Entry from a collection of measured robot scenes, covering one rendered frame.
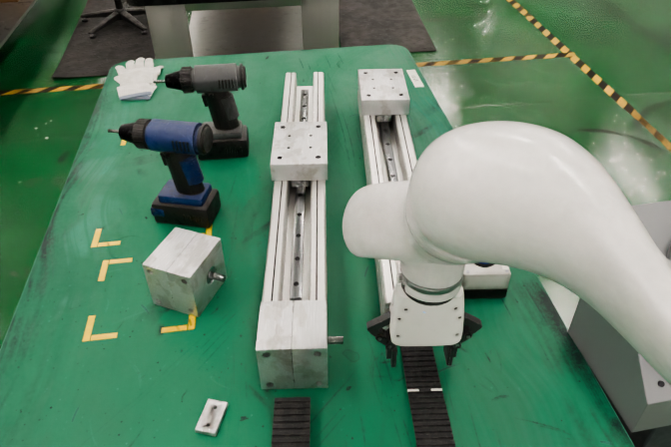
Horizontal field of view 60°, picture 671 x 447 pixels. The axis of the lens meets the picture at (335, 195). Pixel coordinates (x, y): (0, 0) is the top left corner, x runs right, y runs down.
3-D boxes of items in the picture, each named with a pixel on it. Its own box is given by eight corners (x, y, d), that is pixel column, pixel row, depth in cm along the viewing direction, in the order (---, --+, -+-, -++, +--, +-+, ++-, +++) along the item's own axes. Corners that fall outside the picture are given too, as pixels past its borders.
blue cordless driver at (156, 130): (215, 230, 115) (198, 137, 102) (122, 220, 118) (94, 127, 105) (228, 207, 121) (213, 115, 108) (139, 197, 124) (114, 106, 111)
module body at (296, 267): (327, 339, 94) (327, 303, 89) (265, 340, 94) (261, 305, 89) (324, 101, 157) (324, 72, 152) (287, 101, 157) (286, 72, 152)
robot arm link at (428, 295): (399, 290, 73) (398, 306, 75) (469, 288, 73) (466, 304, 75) (392, 245, 80) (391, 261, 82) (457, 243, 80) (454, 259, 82)
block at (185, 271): (211, 321, 97) (203, 281, 91) (153, 303, 100) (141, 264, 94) (239, 280, 104) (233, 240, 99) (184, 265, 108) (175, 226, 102)
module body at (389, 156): (444, 336, 94) (450, 301, 89) (382, 338, 94) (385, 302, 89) (394, 100, 157) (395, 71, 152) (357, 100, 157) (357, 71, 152)
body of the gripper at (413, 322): (394, 299, 75) (390, 353, 82) (473, 297, 75) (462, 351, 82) (389, 258, 81) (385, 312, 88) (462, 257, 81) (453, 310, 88)
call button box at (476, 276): (505, 298, 101) (512, 272, 97) (449, 299, 100) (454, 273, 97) (494, 265, 107) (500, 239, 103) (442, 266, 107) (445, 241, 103)
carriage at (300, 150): (328, 191, 116) (327, 163, 111) (273, 192, 116) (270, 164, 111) (327, 147, 128) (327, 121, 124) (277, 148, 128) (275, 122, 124)
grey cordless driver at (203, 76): (254, 158, 136) (244, 71, 122) (167, 164, 134) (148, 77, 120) (254, 140, 142) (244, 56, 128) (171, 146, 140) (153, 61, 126)
